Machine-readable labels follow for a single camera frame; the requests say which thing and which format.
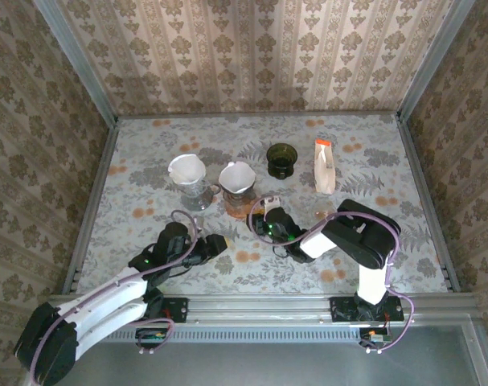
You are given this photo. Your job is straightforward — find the orange glass coffee server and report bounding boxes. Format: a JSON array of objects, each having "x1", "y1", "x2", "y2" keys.
[{"x1": 223, "y1": 196, "x2": 261, "y2": 220}]

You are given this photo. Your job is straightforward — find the clear glass coffee server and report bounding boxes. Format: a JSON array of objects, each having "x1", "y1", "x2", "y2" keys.
[{"x1": 310, "y1": 199, "x2": 338, "y2": 220}]

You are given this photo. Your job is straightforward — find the grey glass coffee server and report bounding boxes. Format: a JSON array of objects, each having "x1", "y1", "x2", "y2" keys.
[{"x1": 179, "y1": 183, "x2": 222, "y2": 212}]

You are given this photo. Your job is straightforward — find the smoke grey plastic dripper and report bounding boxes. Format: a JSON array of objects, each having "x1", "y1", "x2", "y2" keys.
[{"x1": 221, "y1": 185, "x2": 258, "y2": 207}]

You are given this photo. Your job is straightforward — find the white paper coffee filter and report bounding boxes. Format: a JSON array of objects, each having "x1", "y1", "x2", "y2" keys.
[
  {"x1": 218, "y1": 161, "x2": 257, "y2": 195},
  {"x1": 167, "y1": 154, "x2": 207, "y2": 187}
]

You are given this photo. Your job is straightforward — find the dark green plastic dripper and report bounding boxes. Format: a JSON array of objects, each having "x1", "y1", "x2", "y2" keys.
[{"x1": 265, "y1": 142, "x2": 299, "y2": 180}]

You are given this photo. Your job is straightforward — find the orange white filter package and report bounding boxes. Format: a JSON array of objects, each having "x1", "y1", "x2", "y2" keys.
[{"x1": 314, "y1": 138, "x2": 338, "y2": 195}]

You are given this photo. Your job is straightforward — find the floral tablecloth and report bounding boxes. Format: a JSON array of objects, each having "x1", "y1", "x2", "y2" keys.
[{"x1": 76, "y1": 114, "x2": 449, "y2": 297}]

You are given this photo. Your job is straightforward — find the grey metal panel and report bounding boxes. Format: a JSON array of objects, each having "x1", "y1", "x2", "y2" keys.
[{"x1": 66, "y1": 341, "x2": 484, "y2": 386}]

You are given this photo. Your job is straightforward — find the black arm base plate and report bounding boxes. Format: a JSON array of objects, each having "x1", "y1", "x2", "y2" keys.
[
  {"x1": 330, "y1": 296, "x2": 404, "y2": 322},
  {"x1": 146, "y1": 296, "x2": 188, "y2": 324}
]

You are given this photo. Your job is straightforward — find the long aluminium base rail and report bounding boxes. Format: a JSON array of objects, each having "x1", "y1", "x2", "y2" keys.
[{"x1": 46, "y1": 293, "x2": 480, "y2": 325}]

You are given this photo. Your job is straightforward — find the purple cable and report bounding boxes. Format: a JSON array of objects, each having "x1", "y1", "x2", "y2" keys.
[
  {"x1": 28, "y1": 211, "x2": 199, "y2": 386},
  {"x1": 247, "y1": 195, "x2": 416, "y2": 355}
]

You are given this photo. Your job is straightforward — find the black cable connector box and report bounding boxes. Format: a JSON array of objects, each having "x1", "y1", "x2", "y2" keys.
[
  {"x1": 359, "y1": 327, "x2": 392, "y2": 350},
  {"x1": 135, "y1": 327, "x2": 167, "y2": 350}
]

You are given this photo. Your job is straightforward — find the slotted grey cable duct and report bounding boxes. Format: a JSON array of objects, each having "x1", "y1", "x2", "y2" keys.
[{"x1": 102, "y1": 326, "x2": 389, "y2": 343}]

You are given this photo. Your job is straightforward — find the aluminium side rail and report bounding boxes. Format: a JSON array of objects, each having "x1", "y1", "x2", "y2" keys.
[
  {"x1": 395, "y1": 115, "x2": 462, "y2": 291},
  {"x1": 59, "y1": 120, "x2": 120, "y2": 294}
]

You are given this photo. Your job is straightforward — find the thin aluminium table rail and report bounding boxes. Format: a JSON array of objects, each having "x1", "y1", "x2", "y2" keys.
[{"x1": 117, "y1": 112, "x2": 401, "y2": 121}]

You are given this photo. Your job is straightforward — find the aluminium frame post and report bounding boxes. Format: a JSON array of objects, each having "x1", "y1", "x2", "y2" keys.
[
  {"x1": 33, "y1": 0, "x2": 119, "y2": 126},
  {"x1": 396, "y1": 0, "x2": 477, "y2": 121}
]

